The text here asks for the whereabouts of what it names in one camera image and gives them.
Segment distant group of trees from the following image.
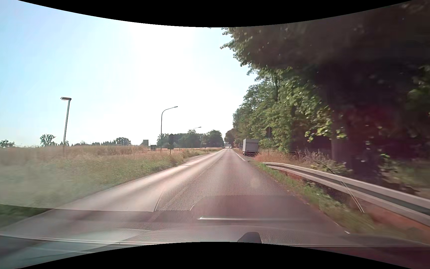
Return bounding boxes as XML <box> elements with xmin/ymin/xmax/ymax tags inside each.
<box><xmin>157</xmin><ymin>129</ymin><xmax>225</xmax><ymax>149</ymax></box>

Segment road markings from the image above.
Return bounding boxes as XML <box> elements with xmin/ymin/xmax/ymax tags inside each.
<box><xmin>155</xmin><ymin>149</ymin><xmax>350</xmax><ymax>234</ymax></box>

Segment grey trailer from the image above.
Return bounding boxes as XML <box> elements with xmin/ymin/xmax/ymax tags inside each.
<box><xmin>242</xmin><ymin>138</ymin><xmax>260</xmax><ymax>156</ymax></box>

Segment grey asphalt road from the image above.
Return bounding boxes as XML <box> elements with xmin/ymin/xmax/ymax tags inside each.
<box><xmin>0</xmin><ymin>148</ymin><xmax>350</xmax><ymax>240</ymax></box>

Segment grass verge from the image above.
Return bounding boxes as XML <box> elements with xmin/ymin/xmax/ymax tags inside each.
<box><xmin>234</xmin><ymin>149</ymin><xmax>430</xmax><ymax>249</ymax></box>

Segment row of trees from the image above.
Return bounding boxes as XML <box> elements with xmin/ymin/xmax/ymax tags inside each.
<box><xmin>220</xmin><ymin>2</ymin><xmax>430</xmax><ymax>180</ymax></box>

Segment car's own bonnet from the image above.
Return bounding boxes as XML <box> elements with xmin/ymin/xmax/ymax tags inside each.
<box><xmin>0</xmin><ymin>232</ymin><xmax>430</xmax><ymax>269</ymax></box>

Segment dry grass field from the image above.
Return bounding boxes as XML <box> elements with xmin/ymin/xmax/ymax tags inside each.
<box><xmin>0</xmin><ymin>145</ymin><xmax>223</xmax><ymax>210</ymax></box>

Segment distant tree line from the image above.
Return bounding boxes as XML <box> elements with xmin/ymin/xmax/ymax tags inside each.
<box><xmin>0</xmin><ymin>134</ymin><xmax>132</xmax><ymax>148</ymax></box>

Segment curved lamp post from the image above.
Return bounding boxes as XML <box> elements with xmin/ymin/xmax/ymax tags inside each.
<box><xmin>191</xmin><ymin>126</ymin><xmax>202</xmax><ymax>148</ymax></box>
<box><xmin>160</xmin><ymin>106</ymin><xmax>178</xmax><ymax>153</ymax></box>

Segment grey lamp post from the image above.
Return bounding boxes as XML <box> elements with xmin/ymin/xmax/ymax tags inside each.
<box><xmin>60</xmin><ymin>97</ymin><xmax>72</xmax><ymax>154</ymax></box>

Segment metal guard rail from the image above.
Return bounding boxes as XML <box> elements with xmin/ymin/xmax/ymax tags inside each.
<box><xmin>262</xmin><ymin>162</ymin><xmax>430</xmax><ymax>236</ymax></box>

